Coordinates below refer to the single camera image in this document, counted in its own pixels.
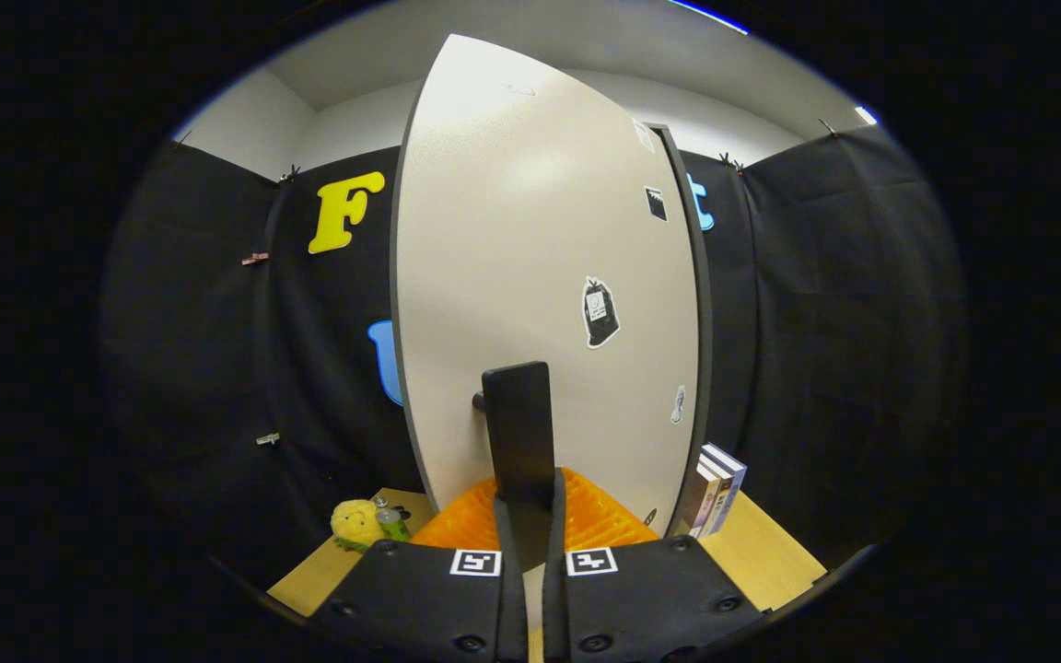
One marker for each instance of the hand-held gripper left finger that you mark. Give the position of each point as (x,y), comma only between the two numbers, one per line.
(512,589)

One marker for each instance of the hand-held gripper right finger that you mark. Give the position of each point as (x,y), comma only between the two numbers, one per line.
(556,589)

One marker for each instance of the grey shoe cabinet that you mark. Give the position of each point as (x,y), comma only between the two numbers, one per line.
(704,322)

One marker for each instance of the beige shoe cabinet door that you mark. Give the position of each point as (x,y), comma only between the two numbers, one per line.
(512,230)

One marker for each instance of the green label drink bottle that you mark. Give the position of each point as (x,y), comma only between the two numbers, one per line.
(392,523)

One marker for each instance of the yellow pineapple plush toy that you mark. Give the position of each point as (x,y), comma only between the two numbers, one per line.
(355,523)

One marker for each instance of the silver clip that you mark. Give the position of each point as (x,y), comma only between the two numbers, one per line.
(267,439)

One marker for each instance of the black backdrop cloth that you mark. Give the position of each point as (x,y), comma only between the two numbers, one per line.
(825,322)

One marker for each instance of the red clip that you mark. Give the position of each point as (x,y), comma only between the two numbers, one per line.
(254,259)

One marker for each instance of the small ceiling light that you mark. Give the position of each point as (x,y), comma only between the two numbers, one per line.
(866,114)

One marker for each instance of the long ceiling light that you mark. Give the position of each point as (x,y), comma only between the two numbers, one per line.
(705,14)

